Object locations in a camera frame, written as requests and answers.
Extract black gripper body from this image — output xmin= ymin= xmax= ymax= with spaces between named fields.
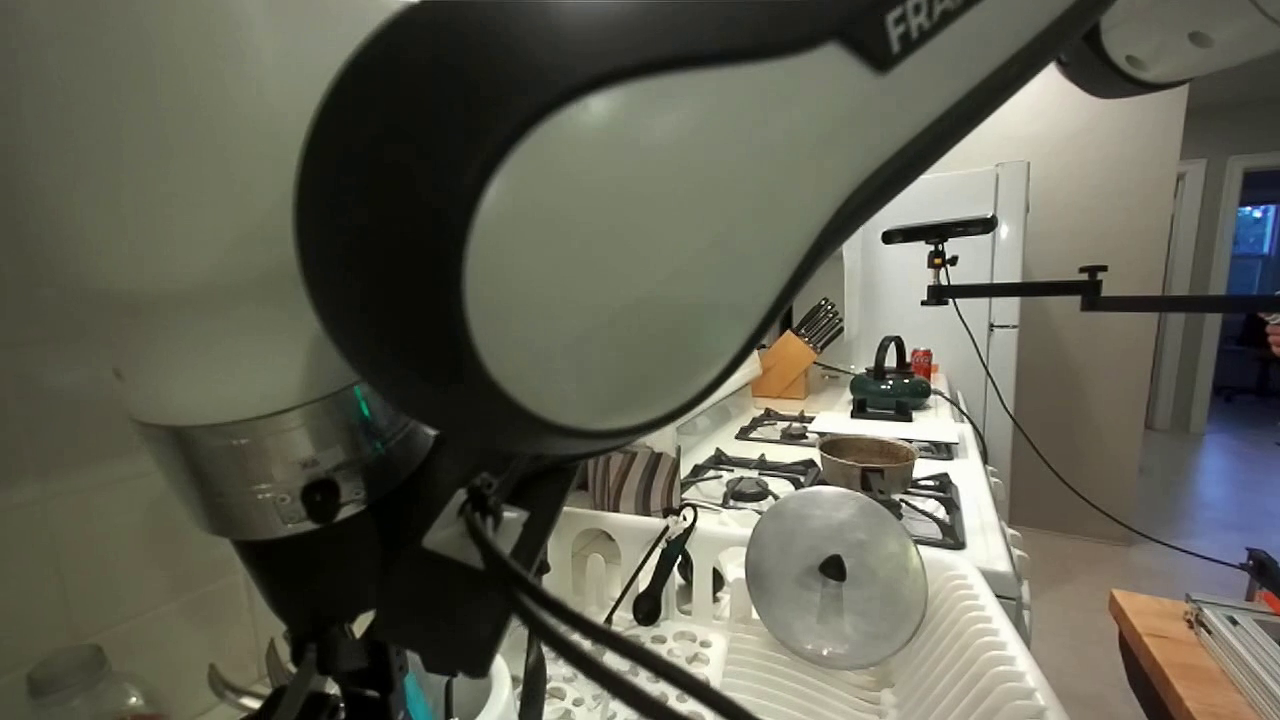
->
xmin=238 ymin=495 xmax=419 ymax=651

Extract black ladle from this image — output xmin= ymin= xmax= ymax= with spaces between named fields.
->
xmin=587 ymin=504 xmax=706 ymax=651

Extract glass pot lid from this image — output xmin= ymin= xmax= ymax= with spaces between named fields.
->
xmin=742 ymin=485 xmax=933 ymax=672

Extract wooden knife block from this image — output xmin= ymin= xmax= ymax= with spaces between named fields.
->
xmin=751 ymin=292 xmax=852 ymax=403

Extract white gas stove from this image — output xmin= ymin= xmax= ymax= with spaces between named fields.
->
xmin=578 ymin=385 xmax=1031 ymax=634

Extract brown cooking pot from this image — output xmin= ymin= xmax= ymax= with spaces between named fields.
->
xmin=815 ymin=431 xmax=920 ymax=501

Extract dark green kettle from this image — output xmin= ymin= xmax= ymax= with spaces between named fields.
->
xmin=847 ymin=332 xmax=939 ymax=425

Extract black red clamp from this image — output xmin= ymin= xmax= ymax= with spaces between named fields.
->
xmin=1242 ymin=540 xmax=1280 ymax=601

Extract black long-handled utensil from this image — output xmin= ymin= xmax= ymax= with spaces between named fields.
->
xmin=518 ymin=634 xmax=554 ymax=720

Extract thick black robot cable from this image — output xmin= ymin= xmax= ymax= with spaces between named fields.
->
xmin=466 ymin=525 xmax=673 ymax=720
xmin=455 ymin=485 xmax=727 ymax=720

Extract black stereo camera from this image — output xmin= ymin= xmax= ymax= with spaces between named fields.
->
xmin=877 ymin=212 xmax=1004 ymax=249

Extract camera tripod arm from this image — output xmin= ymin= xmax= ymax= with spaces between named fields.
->
xmin=939 ymin=259 xmax=1262 ymax=576

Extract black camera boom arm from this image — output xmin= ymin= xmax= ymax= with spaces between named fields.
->
xmin=920 ymin=259 xmax=1280 ymax=322

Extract aluminium base frame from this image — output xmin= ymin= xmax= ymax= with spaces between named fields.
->
xmin=1184 ymin=594 xmax=1280 ymax=720

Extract white hallway door frame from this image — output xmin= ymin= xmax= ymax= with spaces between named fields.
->
xmin=1147 ymin=154 xmax=1280 ymax=440

